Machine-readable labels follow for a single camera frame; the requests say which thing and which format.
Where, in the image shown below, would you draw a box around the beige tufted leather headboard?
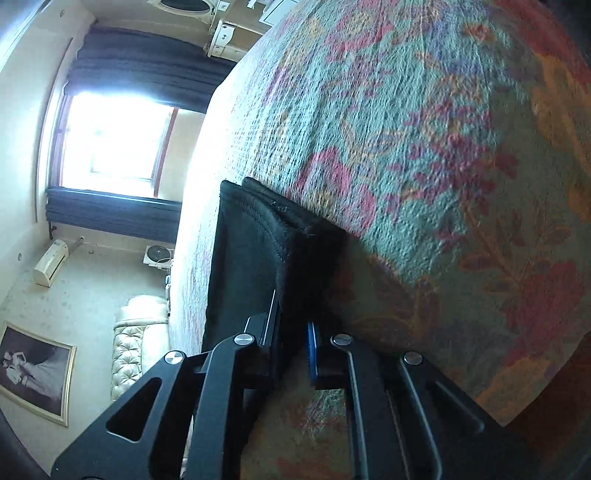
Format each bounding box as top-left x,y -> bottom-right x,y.
110,295 -> 171,403

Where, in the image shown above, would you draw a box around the white air conditioner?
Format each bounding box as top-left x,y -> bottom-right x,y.
32,240 -> 70,288

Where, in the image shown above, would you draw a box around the dark blue curtain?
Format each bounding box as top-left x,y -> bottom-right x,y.
46,187 -> 183,244
69,25 -> 250,114

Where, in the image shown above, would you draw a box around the black pants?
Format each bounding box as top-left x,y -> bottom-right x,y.
202,176 -> 349,372

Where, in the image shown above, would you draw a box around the oval white framed mirror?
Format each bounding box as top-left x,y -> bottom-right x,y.
148,0 -> 218,24

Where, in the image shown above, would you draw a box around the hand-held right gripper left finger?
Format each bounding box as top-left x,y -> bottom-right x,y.
51,290 -> 284,480

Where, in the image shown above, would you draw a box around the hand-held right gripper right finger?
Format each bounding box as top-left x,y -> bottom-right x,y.
307,320 -> 527,480

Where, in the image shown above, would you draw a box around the cream dressing table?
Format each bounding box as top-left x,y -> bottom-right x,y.
205,18 -> 271,63

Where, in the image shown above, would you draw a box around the bed with floral cover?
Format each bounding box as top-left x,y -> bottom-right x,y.
168,0 -> 591,480

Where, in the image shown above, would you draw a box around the gold framed wall picture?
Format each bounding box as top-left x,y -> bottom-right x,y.
0,322 -> 78,428

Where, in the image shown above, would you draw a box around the white fan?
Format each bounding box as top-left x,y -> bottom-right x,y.
144,244 -> 174,268

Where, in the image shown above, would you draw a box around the bright window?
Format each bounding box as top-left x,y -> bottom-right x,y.
51,92 -> 178,192

